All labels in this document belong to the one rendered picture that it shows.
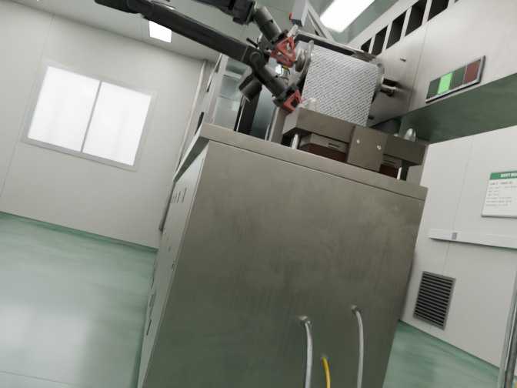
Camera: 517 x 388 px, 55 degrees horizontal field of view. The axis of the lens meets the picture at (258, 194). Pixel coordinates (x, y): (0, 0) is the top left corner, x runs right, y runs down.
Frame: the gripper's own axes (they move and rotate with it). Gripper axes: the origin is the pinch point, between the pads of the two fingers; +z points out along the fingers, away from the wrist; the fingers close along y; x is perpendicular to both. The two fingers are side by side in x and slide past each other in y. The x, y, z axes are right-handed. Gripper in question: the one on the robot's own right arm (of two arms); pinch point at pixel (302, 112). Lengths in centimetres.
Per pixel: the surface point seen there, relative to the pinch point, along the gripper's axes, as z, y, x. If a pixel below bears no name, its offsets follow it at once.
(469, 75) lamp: 20, 42, 25
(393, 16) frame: 0, -23, 61
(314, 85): -3.5, 0.3, 9.1
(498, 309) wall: 255, -227, 85
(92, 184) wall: -95, -556, -96
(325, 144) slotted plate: 9.7, 18.9, -7.8
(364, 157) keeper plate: 19.7, 21.9, -3.2
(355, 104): 10.3, 0.2, 15.1
